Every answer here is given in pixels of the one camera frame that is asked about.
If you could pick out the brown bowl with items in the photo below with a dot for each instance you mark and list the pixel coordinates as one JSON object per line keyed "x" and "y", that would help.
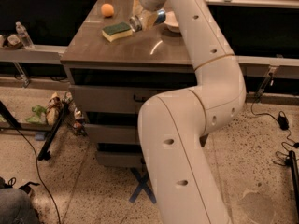
{"x": 10, "y": 42}

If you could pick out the snack bag pile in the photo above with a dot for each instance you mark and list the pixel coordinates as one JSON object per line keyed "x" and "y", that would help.
{"x": 53, "y": 109}

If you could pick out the redbull can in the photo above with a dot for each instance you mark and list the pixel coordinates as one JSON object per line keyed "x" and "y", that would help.
{"x": 135, "y": 21}

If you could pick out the green plastic bag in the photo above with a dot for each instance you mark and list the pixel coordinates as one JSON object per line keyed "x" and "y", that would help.
{"x": 38, "y": 116}

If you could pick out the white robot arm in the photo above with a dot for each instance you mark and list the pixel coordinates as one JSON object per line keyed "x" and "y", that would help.
{"x": 173, "y": 126}

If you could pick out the clear water bottle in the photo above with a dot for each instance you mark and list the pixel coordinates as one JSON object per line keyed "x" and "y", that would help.
{"x": 24, "y": 36}

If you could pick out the yellow green sponge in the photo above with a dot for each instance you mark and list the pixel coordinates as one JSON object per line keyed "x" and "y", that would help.
{"x": 116, "y": 31}

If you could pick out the black stand right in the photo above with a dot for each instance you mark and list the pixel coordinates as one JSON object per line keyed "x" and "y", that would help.
{"x": 292, "y": 163}

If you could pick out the person grey jeans knee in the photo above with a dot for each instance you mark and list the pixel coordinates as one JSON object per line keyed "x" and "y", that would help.
{"x": 16, "y": 208}

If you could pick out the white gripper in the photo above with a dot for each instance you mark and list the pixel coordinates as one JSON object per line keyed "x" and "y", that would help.
{"x": 147, "y": 17}

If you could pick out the blue tape cross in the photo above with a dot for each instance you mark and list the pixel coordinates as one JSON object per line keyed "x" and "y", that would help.
{"x": 142, "y": 180}

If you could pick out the grey drawer cabinet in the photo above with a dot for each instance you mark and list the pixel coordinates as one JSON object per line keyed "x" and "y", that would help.
{"x": 156, "y": 59}

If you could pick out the middle grey drawer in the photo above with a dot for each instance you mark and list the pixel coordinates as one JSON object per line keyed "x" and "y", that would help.
{"x": 116, "y": 135}

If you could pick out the grey drawer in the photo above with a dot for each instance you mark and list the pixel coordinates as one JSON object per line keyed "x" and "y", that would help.
{"x": 110, "y": 99}
{"x": 120, "y": 159}
{"x": 116, "y": 135}

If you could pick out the orange ball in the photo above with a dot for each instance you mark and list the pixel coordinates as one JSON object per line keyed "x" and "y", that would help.
{"x": 107, "y": 10}

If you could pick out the paper bowl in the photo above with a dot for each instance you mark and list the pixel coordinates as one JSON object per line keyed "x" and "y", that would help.
{"x": 171, "y": 22}

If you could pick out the bottom grey drawer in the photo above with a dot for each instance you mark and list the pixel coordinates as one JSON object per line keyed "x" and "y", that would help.
{"x": 120, "y": 159}

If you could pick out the black power adapter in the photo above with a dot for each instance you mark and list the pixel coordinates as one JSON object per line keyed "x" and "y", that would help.
{"x": 283, "y": 121}

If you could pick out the top grey drawer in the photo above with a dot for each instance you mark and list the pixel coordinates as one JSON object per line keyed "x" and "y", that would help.
{"x": 110, "y": 99}

